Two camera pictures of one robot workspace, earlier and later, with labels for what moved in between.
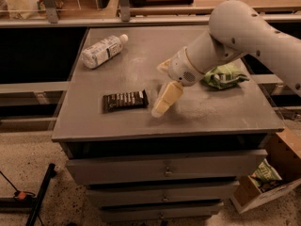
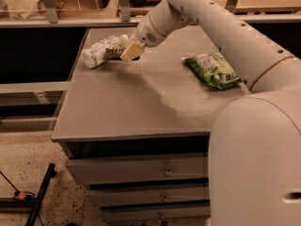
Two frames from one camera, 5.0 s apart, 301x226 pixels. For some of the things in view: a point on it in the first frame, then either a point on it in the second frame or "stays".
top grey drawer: (240, 165) stays
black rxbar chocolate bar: (124, 101) to (113, 53)
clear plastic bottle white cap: (102, 50) stays
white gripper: (181, 69) to (145, 34)
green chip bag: (226, 76) stays
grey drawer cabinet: (181, 167) stays
